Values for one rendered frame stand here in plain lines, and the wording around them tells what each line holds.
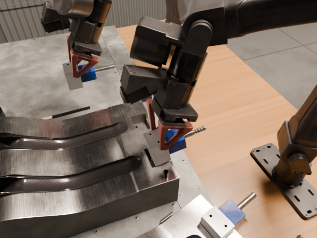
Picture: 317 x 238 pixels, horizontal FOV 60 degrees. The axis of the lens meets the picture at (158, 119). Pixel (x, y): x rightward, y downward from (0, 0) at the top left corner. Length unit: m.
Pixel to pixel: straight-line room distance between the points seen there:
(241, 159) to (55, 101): 0.58
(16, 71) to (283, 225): 0.95
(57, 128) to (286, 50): 2.51
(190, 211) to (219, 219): 0.06
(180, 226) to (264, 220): 0.20
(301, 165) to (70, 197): 0.46
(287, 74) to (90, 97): 1.97
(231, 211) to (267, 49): 2.41
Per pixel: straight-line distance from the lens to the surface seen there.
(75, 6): 0.62
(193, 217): 0.57
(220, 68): 1.03
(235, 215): 0.57
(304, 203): 0.71
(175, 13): 0.95
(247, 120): 0.84
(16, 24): 2.69
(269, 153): 0.76
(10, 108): 0.95
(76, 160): 0.63
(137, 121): 0.70
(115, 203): 0.57
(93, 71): 0.75
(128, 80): 0.45
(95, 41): 0.70
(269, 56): 2.77
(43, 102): 0.93
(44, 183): 0.59
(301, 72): 2.67
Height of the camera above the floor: 1.37
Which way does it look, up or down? 45 degrees down
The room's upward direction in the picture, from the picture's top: straight up
